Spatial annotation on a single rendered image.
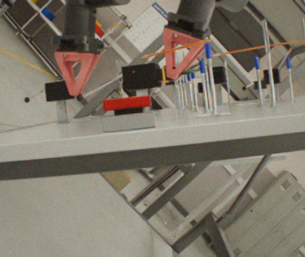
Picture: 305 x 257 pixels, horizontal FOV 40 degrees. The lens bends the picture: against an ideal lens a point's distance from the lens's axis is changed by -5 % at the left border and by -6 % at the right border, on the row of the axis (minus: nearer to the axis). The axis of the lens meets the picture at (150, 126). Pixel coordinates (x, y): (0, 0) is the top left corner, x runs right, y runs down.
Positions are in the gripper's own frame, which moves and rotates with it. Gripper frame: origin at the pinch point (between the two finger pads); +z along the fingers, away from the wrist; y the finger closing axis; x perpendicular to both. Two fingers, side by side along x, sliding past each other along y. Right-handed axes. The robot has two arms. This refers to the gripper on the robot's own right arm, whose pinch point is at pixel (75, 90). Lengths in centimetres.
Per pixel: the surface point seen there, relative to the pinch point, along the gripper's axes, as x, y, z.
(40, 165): -2.8, -19.5, 9.9
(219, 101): -22, 55, 2
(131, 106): -17.0, -27.4, 1.0
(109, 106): -14.7, -27.8, 1.2
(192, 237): -15, 83, 52
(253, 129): -29.7, -28.7, 2.4
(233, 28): -25, 104, -27
